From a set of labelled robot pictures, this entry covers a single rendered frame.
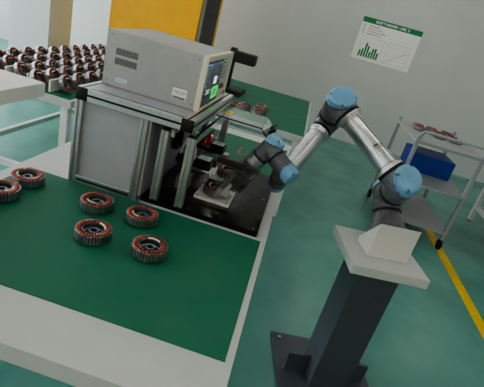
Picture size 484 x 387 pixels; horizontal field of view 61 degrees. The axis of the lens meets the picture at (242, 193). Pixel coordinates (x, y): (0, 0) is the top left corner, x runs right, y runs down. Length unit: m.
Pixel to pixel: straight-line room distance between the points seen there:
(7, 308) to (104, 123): 0.75
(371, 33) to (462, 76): 1.52
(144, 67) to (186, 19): 3.69
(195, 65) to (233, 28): 5.49
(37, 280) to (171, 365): 0.42
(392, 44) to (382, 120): 1.16
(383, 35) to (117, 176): 5.79
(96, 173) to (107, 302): 0.66
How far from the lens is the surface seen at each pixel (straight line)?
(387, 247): 1.74
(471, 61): 7.24
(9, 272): 1.22
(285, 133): 3.22
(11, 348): 1.04
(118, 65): 1.66
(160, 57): 1.59
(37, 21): 5.55
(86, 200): 1.49
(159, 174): 1.55
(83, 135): 1.63
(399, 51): 6.98
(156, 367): 1.00
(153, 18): 5.42
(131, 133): 1.54
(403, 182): 1.66
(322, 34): 6.88
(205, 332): 1.09
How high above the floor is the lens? 1.49
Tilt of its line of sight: 23 degrees down
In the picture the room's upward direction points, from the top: 16 degrees clockwise
